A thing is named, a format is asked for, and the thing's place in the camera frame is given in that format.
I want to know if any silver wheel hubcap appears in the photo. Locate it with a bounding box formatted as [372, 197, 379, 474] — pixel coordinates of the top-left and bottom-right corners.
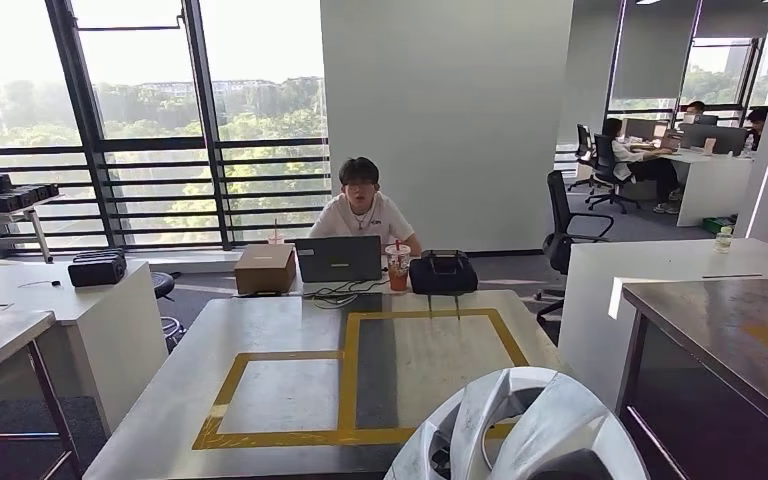
[383, 366, 652, 480]

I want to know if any steel workbench yellow tape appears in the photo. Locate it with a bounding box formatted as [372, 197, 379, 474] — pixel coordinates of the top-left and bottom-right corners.
[82, 289, 572, 480]

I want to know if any plastic cup orange drink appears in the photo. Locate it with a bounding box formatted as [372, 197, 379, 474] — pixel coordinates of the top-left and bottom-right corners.
[383, 238, 413, 293]

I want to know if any grey laptop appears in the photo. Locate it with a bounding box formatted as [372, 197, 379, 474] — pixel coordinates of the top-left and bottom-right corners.
[293, 235, 385, 285]

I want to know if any black handbag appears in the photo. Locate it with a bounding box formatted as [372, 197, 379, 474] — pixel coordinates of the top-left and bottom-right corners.
[408, 248, 480, 297]

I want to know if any cardboard box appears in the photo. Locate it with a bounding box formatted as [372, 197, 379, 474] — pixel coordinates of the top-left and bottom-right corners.
[233, 243, 298, 297]

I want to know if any black office chair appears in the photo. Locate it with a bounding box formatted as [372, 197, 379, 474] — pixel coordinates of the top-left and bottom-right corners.
[584, 133, 642, 215]
[567, 123, 599, 194]
[533, 169, 617, 326]

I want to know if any black round stool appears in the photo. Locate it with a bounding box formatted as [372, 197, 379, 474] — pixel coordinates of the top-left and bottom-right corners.
[150, 270, 188, 354]

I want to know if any white cabinet desk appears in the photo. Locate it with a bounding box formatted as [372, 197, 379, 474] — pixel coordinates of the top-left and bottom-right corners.
[557, 237, 768, 412]
[0, 258, 171, 439]

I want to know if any black window railing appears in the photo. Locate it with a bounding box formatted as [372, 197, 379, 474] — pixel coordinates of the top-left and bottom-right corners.
[0, 135, 334, 254]

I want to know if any computer monitor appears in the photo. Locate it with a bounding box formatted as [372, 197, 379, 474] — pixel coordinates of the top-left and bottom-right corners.
[678, 123, 750, 158]
[622, 117, 671, 142]

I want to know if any flat black equipment case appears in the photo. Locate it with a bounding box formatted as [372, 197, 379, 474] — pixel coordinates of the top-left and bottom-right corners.
[72, 247, 127, 264]

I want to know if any grey roller blind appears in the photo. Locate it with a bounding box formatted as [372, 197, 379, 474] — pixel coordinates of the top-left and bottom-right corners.
[695, 0, 768, 41]
[611, 0, 699, 102]

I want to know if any white office desk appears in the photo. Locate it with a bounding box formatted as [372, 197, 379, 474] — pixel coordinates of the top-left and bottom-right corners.
[642, 146, 754, 229]

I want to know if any green plastic crate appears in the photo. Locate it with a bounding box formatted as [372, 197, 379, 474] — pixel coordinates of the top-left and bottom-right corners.
[701, 215, 738, 235]

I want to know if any dark steel table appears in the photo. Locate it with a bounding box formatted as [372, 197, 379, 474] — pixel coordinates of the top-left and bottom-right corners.
[614, 276, 768, 480]

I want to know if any steel leg table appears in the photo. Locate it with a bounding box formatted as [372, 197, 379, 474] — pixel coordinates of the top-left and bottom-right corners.
[0, 193, 67, 265]
[0, 307, 86, 480]

